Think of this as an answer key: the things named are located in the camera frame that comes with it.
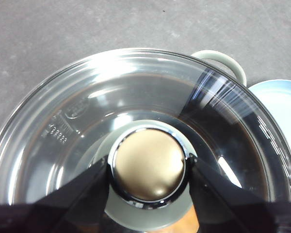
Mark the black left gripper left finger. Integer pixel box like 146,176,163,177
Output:
0,156,111,233

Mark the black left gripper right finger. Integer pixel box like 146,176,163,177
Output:
184,153,291,233

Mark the glass lid with green knob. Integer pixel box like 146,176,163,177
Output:
0,47,291,233

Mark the blue plate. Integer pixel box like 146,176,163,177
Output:
246,79,291,139

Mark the pale green electric steamer pot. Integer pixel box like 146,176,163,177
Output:
190,49,247,86

